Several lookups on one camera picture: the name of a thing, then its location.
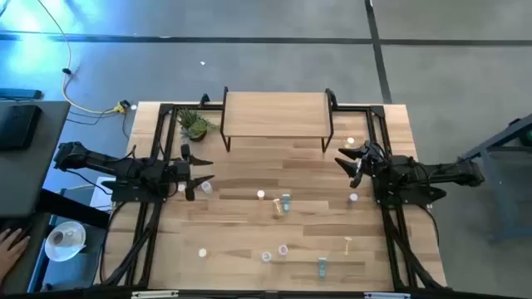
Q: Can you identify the blue-grey metal stand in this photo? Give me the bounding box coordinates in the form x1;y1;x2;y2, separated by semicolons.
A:
458;114;532;243

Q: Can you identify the potted green succulent plant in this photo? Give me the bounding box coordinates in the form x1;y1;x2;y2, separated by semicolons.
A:
176;107;220;143

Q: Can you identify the black desk beam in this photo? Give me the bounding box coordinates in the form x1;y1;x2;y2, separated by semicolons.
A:
36;189;111;229

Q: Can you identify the wooden shelf with black frame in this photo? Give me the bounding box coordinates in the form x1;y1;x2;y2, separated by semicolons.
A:
219;86;338;154

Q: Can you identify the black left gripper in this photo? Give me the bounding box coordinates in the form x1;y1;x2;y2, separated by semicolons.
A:
168;143;216;203

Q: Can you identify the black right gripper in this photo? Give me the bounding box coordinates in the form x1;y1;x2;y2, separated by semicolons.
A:
334;140;390;189

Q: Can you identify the yellow floor cable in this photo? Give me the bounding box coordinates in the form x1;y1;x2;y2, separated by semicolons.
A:
37;0;126;115

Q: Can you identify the person's hand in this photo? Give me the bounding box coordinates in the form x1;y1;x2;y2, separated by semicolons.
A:
0;227;31;283

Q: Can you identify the black rectangular device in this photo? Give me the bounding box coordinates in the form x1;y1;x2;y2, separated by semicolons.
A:
0;103;42;151

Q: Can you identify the white paper sheet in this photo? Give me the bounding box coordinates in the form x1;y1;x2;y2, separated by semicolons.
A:
89;176;116;211

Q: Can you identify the silver metal bracket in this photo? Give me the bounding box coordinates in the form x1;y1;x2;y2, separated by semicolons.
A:
364;292;411;299
131;290;180;299

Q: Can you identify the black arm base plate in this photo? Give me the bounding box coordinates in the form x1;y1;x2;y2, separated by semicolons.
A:
373;184;448;208
101;180;167;204

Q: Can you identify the dark flat device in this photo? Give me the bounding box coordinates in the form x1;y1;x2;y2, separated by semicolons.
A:
0;87;43;100

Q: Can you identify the black aluminium table frame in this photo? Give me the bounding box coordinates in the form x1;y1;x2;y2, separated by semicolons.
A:
99;93;448;299

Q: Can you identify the dark grey desk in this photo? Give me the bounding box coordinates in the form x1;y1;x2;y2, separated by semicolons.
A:
0;99;71;294

